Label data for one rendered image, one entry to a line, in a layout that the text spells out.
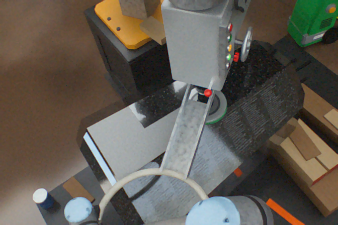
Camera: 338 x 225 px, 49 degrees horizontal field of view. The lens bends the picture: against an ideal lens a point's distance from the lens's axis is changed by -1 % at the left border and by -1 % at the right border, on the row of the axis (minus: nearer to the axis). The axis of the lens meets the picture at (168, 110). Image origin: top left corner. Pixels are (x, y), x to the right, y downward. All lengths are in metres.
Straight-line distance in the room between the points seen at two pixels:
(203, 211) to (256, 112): 1.21
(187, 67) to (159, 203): 0.69
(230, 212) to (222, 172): 1.13
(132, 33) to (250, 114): 0.92
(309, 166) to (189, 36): 1.40
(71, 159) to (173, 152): 1.36
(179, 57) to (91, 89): 1.80
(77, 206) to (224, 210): 0.64
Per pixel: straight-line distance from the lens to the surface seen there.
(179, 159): 1.66
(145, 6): 2.36
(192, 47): 1.40
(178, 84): 1.97
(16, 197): 2.94
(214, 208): 0.80
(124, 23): 2.46
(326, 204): 2.53
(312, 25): 3.17
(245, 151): 1.97
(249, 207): 0.86
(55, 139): 3.02
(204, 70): 1.48
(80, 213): 1.29
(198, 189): 1.59
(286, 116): 2.08
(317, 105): 2.87
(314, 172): 2.48
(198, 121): 1.68
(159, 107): 1.90
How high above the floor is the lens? 2.45
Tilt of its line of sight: 57 degrees down
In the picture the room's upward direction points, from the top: 11 degrees counter-clockwise
